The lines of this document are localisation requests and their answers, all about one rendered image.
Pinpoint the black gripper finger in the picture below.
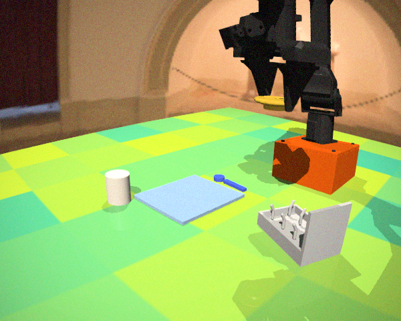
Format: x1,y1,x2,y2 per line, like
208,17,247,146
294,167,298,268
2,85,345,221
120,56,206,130
275,62,319,112
241,60,278,96

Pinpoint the grey dish rack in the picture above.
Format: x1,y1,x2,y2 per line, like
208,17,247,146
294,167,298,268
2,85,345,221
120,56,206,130
257,200,352,267

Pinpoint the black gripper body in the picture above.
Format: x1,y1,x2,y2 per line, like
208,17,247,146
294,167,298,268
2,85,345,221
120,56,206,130
233,4,331,66

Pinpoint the yellow plate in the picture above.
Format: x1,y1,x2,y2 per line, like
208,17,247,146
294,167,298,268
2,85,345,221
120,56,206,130
254,96,285,111

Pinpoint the light blue flat square pad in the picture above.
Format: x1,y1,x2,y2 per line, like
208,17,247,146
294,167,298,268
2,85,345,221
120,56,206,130
134,175,245,225

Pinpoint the beige cylinder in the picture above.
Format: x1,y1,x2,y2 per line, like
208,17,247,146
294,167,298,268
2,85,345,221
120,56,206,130
105,169,131,206

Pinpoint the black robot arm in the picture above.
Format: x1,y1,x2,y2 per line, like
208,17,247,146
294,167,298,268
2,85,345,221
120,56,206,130
219,0,342,144

